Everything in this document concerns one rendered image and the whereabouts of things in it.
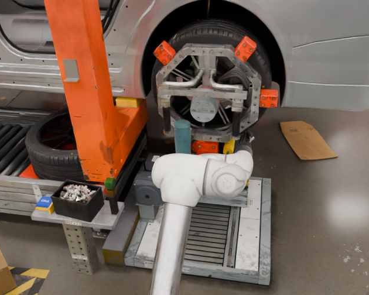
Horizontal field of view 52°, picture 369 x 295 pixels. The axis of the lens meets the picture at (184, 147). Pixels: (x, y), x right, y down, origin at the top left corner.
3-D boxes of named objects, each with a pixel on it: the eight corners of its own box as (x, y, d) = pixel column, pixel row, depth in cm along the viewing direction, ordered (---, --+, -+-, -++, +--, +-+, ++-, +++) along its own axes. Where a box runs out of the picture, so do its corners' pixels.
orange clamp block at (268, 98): (259, 100, 203) (276, 101, 201) (258, 107, 197) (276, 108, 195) (260, 88, 199) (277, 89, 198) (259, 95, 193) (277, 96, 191)
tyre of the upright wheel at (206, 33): (267, 9, 200) (149, 25, 217) (267, 22, 180) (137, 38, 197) (274, 119, 234) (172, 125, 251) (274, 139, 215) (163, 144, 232)
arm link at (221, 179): (249, 161, 138) (213, 156, 141) (246, 167, 120) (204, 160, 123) (245, 197, 139) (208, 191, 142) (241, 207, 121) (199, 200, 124)
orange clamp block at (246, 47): (245, 57, 191) (256, 43, 186) (244, 63, 185) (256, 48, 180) (234, 49, 190) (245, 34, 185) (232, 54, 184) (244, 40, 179)
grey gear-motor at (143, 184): (179, 184, 262) (177, 141, 243) (165, 228, 228) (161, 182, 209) (153, 181, 265) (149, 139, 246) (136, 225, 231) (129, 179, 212)
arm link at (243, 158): (253, 148, 186) (226, 148, 189) (252, 168, 174) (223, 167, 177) (253, 166, 192) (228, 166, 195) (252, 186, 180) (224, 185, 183)
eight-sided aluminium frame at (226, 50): (256, 139, 215) (264, 45, 185) (255, 145, 210) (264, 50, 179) (162, 131, 225) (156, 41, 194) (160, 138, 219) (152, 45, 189)
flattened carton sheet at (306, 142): (309, 122, 340) (310, 119, 338) (337, 158, 295) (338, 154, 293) (277, 126, 338) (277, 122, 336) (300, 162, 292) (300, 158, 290)
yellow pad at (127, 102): (143, 98, 240) (143, 91, 237) (137, 108, 229) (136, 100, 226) (123, 96, 242) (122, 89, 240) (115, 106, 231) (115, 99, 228)
